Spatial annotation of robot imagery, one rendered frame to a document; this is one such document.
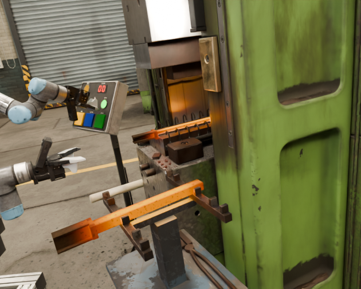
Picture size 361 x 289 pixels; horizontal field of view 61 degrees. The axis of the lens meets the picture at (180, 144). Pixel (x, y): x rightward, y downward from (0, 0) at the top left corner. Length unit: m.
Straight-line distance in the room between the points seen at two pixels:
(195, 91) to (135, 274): 0.92
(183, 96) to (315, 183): 0.72
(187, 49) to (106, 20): 7.93
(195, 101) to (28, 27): 7.98
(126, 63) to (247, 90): 8.29
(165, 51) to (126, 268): 0.77
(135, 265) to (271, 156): 0.55
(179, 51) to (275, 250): 0.82
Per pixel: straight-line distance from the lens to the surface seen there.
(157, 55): 1.20
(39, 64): 9.26
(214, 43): 1.00
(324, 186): 1.32
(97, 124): 1.69
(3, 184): 1.24
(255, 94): 0.92
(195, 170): 1.17
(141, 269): 1.03
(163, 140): 1.24
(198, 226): 1.29
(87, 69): 9.12
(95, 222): 0.78
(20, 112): 1.40
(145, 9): 1.15
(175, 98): 1.52
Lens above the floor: 1.36
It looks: 19 degrees down
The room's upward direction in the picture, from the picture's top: 8 degrees counter-clockwise
